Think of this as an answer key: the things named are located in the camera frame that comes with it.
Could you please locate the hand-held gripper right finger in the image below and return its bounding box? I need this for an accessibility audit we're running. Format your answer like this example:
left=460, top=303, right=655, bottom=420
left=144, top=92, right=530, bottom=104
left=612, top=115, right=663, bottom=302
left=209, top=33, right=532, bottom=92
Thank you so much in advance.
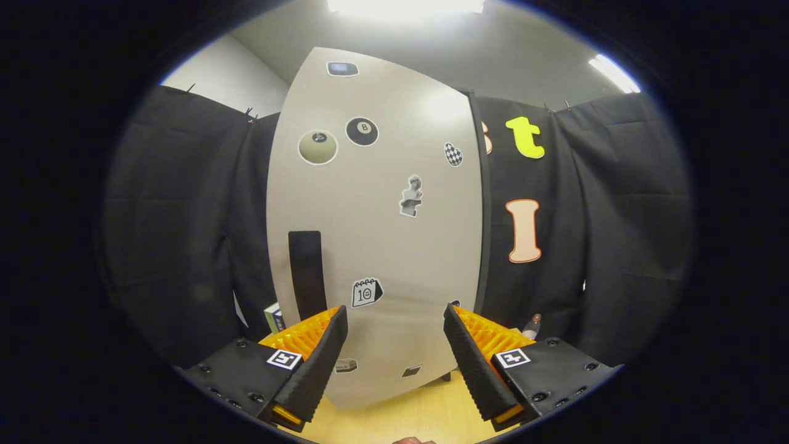
left=443, top=302, right=623, bottom=432

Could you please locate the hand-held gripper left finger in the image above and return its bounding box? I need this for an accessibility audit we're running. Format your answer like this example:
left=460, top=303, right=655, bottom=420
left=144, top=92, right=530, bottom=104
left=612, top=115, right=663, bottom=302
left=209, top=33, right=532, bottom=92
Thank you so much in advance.
left=182, top=305, right=349, bottom=434

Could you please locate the black cabinet door handle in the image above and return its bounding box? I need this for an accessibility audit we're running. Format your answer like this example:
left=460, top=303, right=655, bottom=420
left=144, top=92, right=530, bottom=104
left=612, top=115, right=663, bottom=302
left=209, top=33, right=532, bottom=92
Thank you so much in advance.
left=288, top=231, right=327, bottom=321

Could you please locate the narrow ceiling light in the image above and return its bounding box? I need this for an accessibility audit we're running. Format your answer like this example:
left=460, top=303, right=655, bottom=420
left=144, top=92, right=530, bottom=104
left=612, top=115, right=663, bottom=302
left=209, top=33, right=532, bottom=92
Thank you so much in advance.
left=589, top=54, right=642, bottom=94

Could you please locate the large ceiling light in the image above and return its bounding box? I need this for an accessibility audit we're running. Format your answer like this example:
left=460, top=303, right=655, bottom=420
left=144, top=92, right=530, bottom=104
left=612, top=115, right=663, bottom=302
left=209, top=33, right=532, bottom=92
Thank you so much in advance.
left=327, top=0, right=484, bottom=19

